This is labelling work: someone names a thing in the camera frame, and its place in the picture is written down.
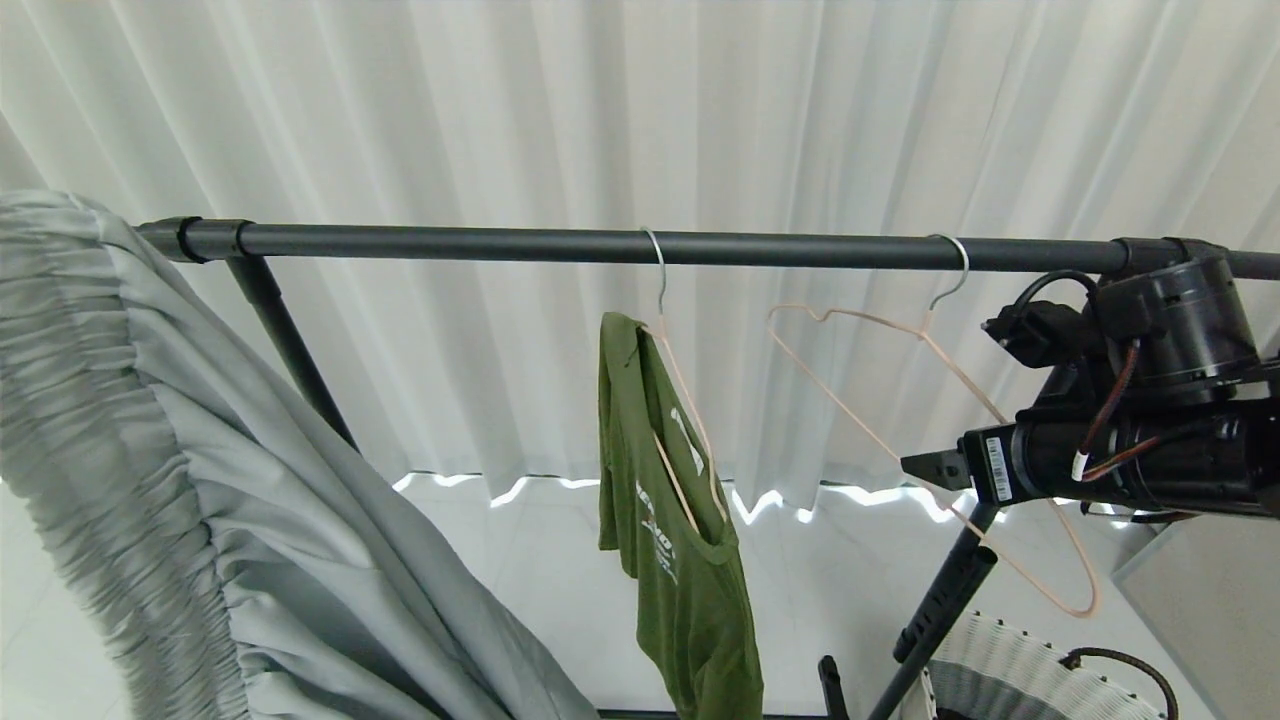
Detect black cable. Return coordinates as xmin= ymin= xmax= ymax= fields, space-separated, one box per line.
xmin=1008 ymin=268 xmax=1101 ymax=313

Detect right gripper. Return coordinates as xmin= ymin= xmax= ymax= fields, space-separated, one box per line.
xmin=960 ymin=410 xmax=1280 ymax=516

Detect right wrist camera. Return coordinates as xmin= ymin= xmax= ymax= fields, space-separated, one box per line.
xmin=982 ymin=298 xmax=1103 ymax=423

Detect black clothes rack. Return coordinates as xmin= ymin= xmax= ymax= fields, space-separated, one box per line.
xmin=135 ymin=215 xmax=1280 ymax=720

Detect pale grey shorts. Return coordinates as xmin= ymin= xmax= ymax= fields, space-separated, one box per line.
xmin=0 ymin=190 xmax=603 ymax=720

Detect green printed shirt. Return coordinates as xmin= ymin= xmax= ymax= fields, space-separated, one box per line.
xmin=597 ymin=312 xmax=766 ymax=720

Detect white laundry basket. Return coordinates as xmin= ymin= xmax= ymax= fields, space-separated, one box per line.
xmin=915 ymin=612 xmax=1183 ymax=720

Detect pink clothes hanger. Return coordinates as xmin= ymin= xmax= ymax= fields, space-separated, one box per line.
xmin=640 ymin=226 xmax=738 ymax=533
xmin=765 ymin=233 xmax=1103 ymax=621

